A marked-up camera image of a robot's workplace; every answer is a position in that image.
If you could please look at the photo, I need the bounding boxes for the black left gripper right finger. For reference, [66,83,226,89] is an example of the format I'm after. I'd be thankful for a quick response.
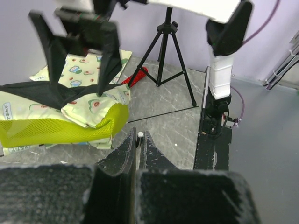
[135,131,261,224]

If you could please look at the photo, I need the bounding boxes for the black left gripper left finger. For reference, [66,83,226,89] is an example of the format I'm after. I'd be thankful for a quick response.
[0,128,137,224]

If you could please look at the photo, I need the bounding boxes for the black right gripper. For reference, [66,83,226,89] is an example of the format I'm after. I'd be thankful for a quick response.
[28,0,150,97]

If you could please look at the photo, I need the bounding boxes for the black tent pole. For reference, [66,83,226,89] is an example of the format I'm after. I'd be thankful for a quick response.
[136,131,144,147]
[127,106,199,123]

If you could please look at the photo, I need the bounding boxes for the green patterned pet tent fabric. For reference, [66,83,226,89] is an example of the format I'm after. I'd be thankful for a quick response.
[0,81,131,149]

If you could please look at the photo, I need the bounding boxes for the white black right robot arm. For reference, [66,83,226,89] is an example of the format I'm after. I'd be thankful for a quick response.
[29,0,253,121]

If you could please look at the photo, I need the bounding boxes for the green patterned tent mat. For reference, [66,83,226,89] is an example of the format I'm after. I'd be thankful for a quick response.
[29,50,132,88]

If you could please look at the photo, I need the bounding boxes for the red glitter microphone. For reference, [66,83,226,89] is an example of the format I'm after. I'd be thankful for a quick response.
[121,67,148,88]

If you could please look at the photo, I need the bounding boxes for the black music stand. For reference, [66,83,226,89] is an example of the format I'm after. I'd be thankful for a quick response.
[129,7,197,108]

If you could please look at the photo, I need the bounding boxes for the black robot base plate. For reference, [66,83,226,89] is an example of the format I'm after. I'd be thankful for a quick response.
[193,67,232,170]

